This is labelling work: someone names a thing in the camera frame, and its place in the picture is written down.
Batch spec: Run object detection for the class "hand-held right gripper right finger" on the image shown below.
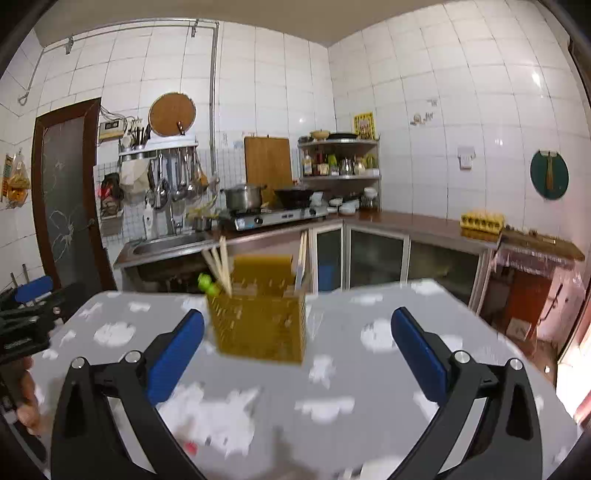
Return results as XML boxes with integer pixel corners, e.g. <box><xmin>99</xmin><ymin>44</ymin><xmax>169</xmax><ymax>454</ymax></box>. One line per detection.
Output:
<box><xmin>390</xmin><ymin>307</ymin><xmax>544</xmax><ymax>480</ymax></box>

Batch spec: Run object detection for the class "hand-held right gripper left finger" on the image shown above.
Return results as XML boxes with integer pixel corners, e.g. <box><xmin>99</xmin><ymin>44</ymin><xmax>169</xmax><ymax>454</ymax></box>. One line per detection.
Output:
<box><xmin>50</xmin><ymin>308</ymin><xmax>206</xmax><ymax>480</ymax></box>

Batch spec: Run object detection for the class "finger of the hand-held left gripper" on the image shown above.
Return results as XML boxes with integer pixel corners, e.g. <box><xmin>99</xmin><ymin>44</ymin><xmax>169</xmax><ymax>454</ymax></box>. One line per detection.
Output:
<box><xmin>0</xmin><ymin>275</ymin><xmax>55</xmax><ymax>311</ymax></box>
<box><xmin>0</xmin><ymin>282</ymin><xmax>88</xmax><ymax>330</ymax></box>

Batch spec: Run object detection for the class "green-handled metal fork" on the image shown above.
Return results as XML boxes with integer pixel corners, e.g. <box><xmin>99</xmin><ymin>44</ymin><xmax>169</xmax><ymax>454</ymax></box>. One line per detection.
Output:
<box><xmin>198</xmin><ymin>272</ymin><xmax>222</xmax><ymax>296</ymax></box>

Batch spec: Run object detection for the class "yellow slotted utensil holder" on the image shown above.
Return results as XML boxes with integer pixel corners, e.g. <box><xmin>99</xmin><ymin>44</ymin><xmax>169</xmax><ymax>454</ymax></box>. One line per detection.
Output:
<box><xmin>205</xmin><ymin>255</ymin><xmax>308</xmax><ymax>367</ymax></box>

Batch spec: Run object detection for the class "wooden chopstick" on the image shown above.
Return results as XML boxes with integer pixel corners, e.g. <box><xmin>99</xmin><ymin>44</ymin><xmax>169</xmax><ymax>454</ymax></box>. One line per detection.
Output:
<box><xmin>219</xmin><ymin>236</ymin><xmax>229</xmax><ymax>296</ymax></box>
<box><xmin>209</xmin><ymin>248</ymin><xmax>230</xmax><ymax>292</ymax></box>
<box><xmin>222</xmin><ymin>236</ymin><xmax>233</xmax><ymax>296</ymax></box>
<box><xmin>201</xmin><ymin>249</ymin><xmax>227</xmax><ymax>291</ymax></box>
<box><xmin>295</xmin><ymin>231</ymin><xmax>305</xmax><ymax>291</ymax></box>
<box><xmin>299</xmin><ymin>231</ymin><xmax>309</xmax><ymax>292</ymax></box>

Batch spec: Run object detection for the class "row of hanging kitchen utensils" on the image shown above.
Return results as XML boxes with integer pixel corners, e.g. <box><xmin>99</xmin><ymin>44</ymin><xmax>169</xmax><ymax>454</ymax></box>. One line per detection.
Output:
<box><xmin>145</xmin><ymin>148</ymin><xmax>209</xmax><ymax>208</ymax></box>

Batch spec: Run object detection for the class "person's left hand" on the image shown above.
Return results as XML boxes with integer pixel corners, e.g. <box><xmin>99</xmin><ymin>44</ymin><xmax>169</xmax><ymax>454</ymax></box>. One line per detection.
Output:
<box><xmin>15</xmin><ymin>357</ymin><xmax>43</xmax><ymax>437</ymax></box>

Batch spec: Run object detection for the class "grey printed tablecloth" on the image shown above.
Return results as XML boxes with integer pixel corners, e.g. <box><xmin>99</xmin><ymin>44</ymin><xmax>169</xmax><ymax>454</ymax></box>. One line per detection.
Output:
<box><xmin>25</xmin><ymin>277</ymin><xmax>580</xmax><ymax>480</ymax></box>

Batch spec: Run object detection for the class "dark wooden glass door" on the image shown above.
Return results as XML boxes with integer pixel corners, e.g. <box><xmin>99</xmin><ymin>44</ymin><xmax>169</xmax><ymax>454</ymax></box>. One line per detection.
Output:
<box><xmin>31</xmin><ymin>98</ymin><xmax>116</xmax><ymax>294</ymax></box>

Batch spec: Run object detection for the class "steel kitchen sink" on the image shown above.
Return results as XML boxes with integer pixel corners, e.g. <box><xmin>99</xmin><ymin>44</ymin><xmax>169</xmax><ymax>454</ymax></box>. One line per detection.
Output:
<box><xmin>113</xmin><ymin>231</ymin><xmax>220</xmax><ymax>271</ymax></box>

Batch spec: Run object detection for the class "yellow hanging bag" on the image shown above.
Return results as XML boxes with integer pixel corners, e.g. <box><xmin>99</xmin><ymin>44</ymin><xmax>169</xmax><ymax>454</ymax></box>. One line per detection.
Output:
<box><xmin>2</xmin><ymin>150</ymin><xmax>32</xmax><ymax>206</ymax></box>

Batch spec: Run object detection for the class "red and black hanging bag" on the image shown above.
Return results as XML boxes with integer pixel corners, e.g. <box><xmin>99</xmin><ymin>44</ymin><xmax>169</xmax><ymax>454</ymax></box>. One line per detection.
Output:
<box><xmin>99</xmin><ymin>173</ymin><xmax>125</xmax><ymax>217</ymax></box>

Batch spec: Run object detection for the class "plastic covered wooden side table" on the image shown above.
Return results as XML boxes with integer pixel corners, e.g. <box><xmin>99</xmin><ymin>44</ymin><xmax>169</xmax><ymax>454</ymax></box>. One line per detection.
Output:
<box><xmin>489</xmin><ymin>228</ymin><xmax>586</xmax><ymax>342</ymax></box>

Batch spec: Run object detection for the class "metal faucet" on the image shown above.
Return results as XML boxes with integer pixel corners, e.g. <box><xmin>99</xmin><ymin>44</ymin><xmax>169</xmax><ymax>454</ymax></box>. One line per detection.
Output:
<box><xmin>166</xmin><ymin>198</ymin><xmax>183</xmax><ymax>236</ymax></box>

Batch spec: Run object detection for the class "white hanging cloth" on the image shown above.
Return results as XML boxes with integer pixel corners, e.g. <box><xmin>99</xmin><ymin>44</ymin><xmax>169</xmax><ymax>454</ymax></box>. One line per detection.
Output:
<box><xmin>119</xmin><ymin>161</ymin><xmax>151</xmax><ymax>195</ymax></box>

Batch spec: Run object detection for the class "yellow egg tray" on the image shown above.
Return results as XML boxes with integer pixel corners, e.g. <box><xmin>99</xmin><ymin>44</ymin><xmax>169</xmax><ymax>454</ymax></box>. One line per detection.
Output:
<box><xmin>460</xmin><ymin>211</ymin><xmax>505</xmax><ymax>232</ymax></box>

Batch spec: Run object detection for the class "steel gas stove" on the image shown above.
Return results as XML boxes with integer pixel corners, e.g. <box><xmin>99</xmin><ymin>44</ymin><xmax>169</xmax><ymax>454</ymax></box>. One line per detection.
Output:
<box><xmin>219</xmin><ymin>205</ymin><xmax>329</xmax><ymax>232</ymax></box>

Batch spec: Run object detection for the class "steel cooking pot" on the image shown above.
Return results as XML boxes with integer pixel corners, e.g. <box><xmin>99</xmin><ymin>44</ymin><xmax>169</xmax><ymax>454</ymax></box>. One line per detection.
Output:
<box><xmin>221</xmin><ymin>184</ymin><xmax>267</xmax><ymax>210</ymax></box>

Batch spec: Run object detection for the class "stack of white bowls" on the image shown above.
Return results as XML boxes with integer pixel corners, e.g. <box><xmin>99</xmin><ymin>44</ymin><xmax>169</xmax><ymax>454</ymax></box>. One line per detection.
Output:
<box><xmin>328</xmin><ymin>196</ymin><xmax>362</xmax><ymax>217</ymax></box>

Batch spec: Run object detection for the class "knife holder with knives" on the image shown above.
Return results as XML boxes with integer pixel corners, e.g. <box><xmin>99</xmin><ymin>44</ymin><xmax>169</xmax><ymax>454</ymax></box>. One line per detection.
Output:
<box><xmin>129</xmin><ymin>117</ymin><xmax>152</xmax><ymax>148</ymax></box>

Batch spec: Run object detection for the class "black wok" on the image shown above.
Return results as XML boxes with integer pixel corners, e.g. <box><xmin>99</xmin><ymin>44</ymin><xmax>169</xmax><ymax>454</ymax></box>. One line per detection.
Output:
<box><xmin>273</xmin><ymin>186</ymin><xmax>329</xmax><ymax>208</ymax></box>

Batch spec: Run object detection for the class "row of condiment bottles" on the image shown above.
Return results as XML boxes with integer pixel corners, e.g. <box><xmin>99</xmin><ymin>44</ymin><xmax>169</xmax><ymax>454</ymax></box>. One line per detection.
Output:
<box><xmin>301</xmin><ymin>152</ymin><xmax>379</xmax><ymax>177</ymax></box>

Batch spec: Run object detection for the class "rectangular wooden cutting board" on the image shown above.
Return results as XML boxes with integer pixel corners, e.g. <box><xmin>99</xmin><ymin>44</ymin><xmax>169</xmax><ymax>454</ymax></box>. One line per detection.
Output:
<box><xmin>244</xmin><ymin>136</ymin><xmax>294</xmax><ymax>192</ymax></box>

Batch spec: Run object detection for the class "round wooden board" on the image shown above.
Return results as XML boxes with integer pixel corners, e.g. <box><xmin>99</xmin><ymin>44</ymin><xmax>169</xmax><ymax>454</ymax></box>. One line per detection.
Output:
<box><xmin>148</xmin><ymin>92</ymin><xmax>197</xmax><ymax>138</ymax></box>

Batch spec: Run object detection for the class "metal corner shelf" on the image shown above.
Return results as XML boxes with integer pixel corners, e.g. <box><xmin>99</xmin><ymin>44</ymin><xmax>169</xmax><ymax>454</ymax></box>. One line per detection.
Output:
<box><xmin>298</xmin><ymin>137</ymin><xmax>383</xmax><ymax>181</ymax></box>

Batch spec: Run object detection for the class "wall control box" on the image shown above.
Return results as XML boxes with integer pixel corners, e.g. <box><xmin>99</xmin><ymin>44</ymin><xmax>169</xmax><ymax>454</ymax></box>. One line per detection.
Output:
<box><xmin>98</xmin><ymin>117</ymin><xmax>126</xmax><ymax>141</ymax></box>

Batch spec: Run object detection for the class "metal wall utensil rack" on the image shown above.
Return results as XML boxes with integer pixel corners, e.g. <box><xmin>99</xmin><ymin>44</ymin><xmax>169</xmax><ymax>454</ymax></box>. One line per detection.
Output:
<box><xmin>117</xmin><ymin>141</ymin><xmax>200</xmax><ymax>162</ymax></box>

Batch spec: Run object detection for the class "green round wall board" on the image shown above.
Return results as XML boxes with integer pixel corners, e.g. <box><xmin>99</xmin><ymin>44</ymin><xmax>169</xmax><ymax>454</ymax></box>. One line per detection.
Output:
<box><xmin>529</xmin><ymin>149</ymin><xmax>570</xmax><ymax>200</ymax></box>

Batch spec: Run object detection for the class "yellow wall poster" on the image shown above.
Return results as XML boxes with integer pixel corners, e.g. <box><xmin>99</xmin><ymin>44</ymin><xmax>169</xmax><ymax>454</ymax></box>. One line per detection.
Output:
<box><xmin>353</xmin><ymin>112</ymin><xmax>376</xmax><ymax>140</ymax></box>

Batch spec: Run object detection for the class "metal wall pipe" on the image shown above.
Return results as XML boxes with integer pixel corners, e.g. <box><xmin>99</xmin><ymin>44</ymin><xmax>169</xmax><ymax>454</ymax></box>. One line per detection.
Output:
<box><xmin>17</xmin><ymin>18</ymin><xmax>220</xmax><ymax>178</ymax></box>

